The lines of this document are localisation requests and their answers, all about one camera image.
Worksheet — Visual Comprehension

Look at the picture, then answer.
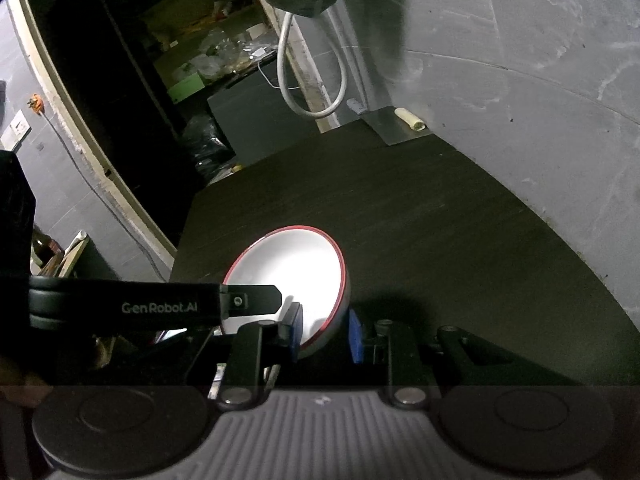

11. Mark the green box on shelf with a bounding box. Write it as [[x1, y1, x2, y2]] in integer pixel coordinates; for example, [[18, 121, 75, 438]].
[[167, 73, 205, 103]]

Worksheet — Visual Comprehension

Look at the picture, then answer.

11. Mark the cleaver with cream handle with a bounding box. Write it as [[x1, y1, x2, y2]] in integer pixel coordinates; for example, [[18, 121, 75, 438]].
[[360, 106, 432, 146]]

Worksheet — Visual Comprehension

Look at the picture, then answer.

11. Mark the white bowl red rim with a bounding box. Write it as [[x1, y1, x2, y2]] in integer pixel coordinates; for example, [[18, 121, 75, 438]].
[[221, 226, 350, 359]]

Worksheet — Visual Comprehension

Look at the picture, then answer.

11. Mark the white hose loop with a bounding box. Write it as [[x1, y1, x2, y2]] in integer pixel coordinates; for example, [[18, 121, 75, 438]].
[[275, 12, 350, 120]]

